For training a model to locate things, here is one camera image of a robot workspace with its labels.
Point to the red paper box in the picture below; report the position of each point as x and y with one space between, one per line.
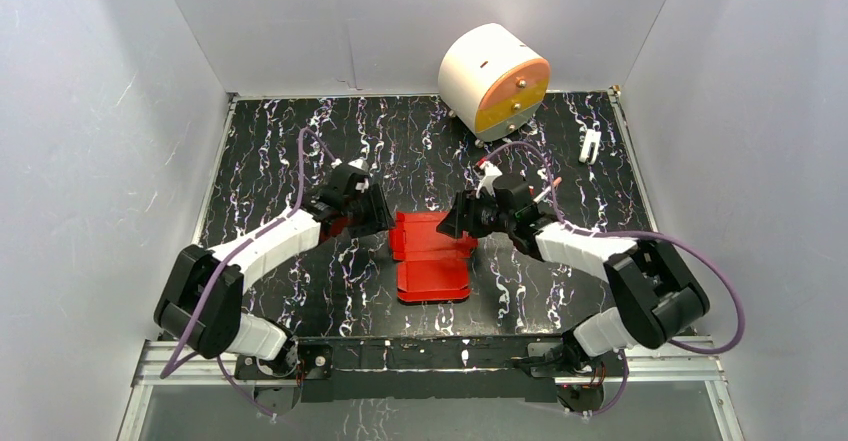
431 267

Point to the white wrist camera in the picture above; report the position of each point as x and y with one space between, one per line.
361 174
487 173

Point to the aluminium frame rail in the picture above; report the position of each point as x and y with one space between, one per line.
162 364

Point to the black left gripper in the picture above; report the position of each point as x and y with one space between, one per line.
374 206

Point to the pink capped white pen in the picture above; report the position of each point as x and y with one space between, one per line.
549 189

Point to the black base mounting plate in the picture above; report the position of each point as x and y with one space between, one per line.
527 367

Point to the white clip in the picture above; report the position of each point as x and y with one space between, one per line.
590 147

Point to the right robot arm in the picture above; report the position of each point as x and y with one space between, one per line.
655 294

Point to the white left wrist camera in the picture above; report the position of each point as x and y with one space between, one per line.
361 174

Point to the white round drawer cabinet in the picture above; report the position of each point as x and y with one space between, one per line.
492 81

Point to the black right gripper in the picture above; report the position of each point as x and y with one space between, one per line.
454 222

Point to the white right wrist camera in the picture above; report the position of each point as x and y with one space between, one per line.
487 173

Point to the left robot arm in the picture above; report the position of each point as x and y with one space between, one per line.
201 300

